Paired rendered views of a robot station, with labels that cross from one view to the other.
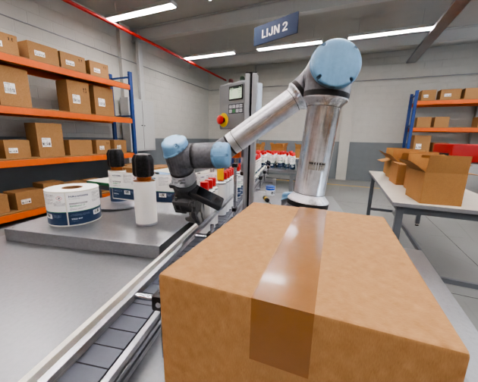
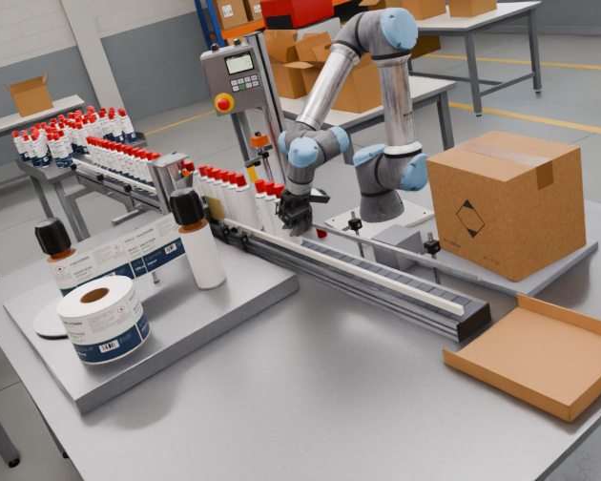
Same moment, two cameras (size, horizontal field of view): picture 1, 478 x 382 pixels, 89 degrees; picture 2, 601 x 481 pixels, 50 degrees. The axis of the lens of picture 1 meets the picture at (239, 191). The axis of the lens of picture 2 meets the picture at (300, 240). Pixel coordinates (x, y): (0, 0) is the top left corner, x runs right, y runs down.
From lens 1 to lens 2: 1.49 m
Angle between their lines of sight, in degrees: 41
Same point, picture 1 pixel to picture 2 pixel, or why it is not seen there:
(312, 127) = (398, 85)
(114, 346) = (429, 289)
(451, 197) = not seen: hidden behind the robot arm
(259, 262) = (513, 163)
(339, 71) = (408, 35)
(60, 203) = (125, 315)
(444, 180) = (372, 73)
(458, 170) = not seen: hidden behind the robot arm
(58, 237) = (170, 349)
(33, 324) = (342, 350)
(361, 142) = (122, 31)
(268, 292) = (535, 164)
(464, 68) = not seen: outside the picture
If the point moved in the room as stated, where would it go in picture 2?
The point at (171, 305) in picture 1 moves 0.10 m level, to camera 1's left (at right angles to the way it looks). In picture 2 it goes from (510, 191) to (490, 209)
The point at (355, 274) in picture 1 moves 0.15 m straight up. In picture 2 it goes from (538, 150) to (533, 90)
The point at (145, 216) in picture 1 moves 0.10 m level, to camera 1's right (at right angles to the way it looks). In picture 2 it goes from (219, 270) to (244, 254)
